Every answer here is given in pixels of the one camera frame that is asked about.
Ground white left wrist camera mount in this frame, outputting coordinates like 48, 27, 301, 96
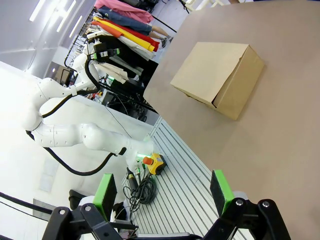
86, 31, 104, 41

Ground white shirt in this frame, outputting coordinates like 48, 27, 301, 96
117, 34, 157, 61

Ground beige coat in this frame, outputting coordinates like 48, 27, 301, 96
94, 61, 144, 85

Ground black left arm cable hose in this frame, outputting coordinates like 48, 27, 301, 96
25, 56, 128, 177

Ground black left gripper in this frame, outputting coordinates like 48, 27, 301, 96
88, 37, 122, 62

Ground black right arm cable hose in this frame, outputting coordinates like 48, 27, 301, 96
0, 191, 55, 222

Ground black equipment cart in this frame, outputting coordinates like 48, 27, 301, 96
98, 56, 161, 123

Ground yellow cloth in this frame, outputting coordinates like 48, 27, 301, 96
92, 16, 156, 53

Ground blue denim garment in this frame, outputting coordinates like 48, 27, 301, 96
96, 6, 154, 33

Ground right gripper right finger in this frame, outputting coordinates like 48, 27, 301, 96
202, 169, 292, 240

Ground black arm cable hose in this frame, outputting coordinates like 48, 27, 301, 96
0, 191, 55, 222
25, 56, 128, 177

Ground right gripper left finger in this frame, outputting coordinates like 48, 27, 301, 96
42, 173, 141, 240

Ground orange cloth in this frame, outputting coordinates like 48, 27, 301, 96
91, 21, 131, 38

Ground ribbed aluminium base plate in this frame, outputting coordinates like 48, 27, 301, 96
129, 116, 251, 240

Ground black monitor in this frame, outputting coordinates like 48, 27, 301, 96
50, 61, 77, 87

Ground yellow emergency stop box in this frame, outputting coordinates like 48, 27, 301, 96
142, 152, 166, 176

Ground black cable bundle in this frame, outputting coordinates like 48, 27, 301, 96
122, 167, 157, 213

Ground red cloth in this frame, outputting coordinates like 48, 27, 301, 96
91, 18, 161, 53

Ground ceiling light strip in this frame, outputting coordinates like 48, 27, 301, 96
29, 0, 46, 22
68, 15, 83, 38
56, 0, 76, 33

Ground pink garment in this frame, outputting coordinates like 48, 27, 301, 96
93, 0, 155, 25

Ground brown cardboard box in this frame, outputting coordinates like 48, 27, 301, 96
169, 41, 265, 121

